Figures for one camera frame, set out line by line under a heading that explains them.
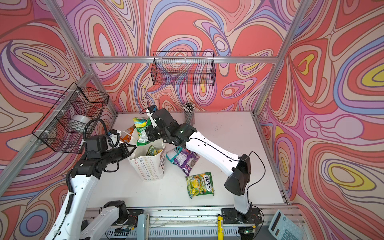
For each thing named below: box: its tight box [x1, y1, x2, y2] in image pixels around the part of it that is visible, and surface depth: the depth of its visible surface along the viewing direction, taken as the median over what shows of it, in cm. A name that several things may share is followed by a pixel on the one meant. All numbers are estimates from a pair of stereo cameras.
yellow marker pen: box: [217, 216, 224, 240], surface depth 71 cm
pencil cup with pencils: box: [183, 101, 196, 127], surface depth 101 cm
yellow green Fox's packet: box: [185, 171, 214, 199], surface depth 82 cm
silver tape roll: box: [68, 114, 91, 133], surface depth 73 cm
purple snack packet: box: [174, 147, 201, 177], surface depth 90 cm
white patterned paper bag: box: [127, 128, 167, 182], surface depth 74 cm
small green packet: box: [145, 145, 163, 156], surface depth 89 cm
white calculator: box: [268, 209, 304, 240], surface depth 70 cm
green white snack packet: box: [133, 117, 152, 146], surface depth 69 cm
